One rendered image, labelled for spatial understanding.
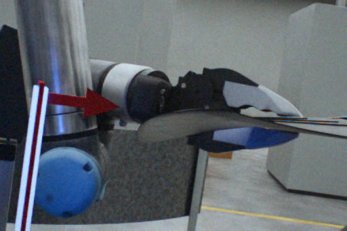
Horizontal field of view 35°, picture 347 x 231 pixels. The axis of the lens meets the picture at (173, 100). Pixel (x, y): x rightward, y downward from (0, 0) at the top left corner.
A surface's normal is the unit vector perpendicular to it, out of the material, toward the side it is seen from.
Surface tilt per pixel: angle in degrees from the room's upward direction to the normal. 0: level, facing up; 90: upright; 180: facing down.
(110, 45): 90
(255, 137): 84
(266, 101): 84
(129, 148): 90
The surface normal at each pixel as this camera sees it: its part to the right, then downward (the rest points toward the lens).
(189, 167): 0.76, 0.14
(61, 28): 0.47, 0.01
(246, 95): -0.57, -0.15
